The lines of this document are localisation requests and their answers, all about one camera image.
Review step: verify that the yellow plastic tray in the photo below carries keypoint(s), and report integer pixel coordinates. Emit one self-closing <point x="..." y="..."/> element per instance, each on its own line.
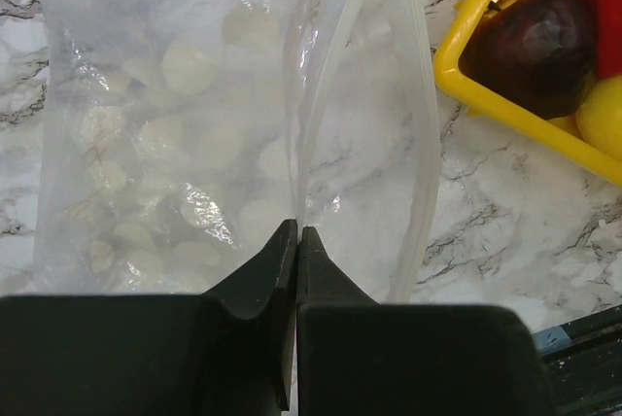
<point x="485" y="102"/>

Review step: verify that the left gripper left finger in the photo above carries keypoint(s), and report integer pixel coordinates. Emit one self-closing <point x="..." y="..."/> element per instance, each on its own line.
<point x="228" y="351"/>

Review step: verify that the clear zip top bag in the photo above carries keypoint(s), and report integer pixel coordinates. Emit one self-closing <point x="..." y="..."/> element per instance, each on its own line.
<point x="178" y="135"/>

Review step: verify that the black table front rail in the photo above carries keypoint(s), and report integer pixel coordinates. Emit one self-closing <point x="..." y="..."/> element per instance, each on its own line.
<point x="583" y="361"/>

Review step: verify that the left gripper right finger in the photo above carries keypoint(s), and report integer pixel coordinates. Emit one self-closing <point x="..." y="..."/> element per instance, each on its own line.
<point x="359" y="357"/>

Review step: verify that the yellow lemon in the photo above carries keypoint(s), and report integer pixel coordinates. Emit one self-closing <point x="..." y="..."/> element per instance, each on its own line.
<point x="597" y="122"/>

